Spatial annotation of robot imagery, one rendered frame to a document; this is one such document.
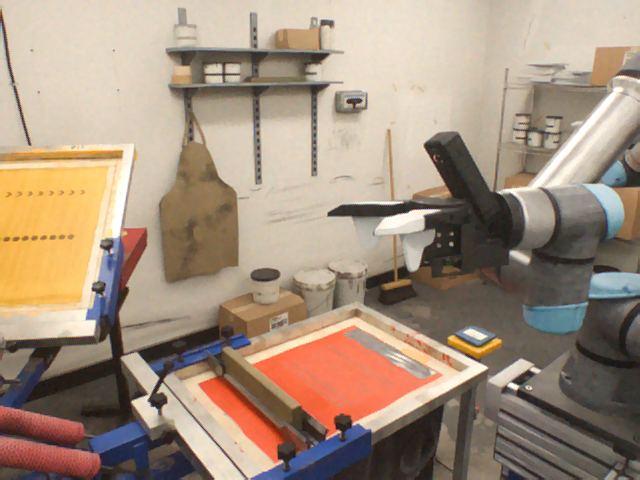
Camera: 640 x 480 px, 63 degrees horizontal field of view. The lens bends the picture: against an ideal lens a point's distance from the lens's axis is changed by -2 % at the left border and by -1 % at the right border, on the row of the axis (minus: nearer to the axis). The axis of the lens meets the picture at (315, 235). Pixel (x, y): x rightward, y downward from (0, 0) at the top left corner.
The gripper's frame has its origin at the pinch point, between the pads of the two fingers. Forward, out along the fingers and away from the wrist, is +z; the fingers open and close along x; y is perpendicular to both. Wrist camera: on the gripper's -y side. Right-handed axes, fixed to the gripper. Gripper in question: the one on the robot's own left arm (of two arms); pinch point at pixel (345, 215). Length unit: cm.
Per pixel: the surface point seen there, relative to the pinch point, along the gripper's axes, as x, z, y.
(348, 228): 341, -120, 63
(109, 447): 59, 36, 56
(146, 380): 84, 28, 53
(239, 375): 83, 4, 55
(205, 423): 69, 14, 60
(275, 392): 66, -3, 53
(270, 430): 67, -1, 64
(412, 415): 60, -38, 63
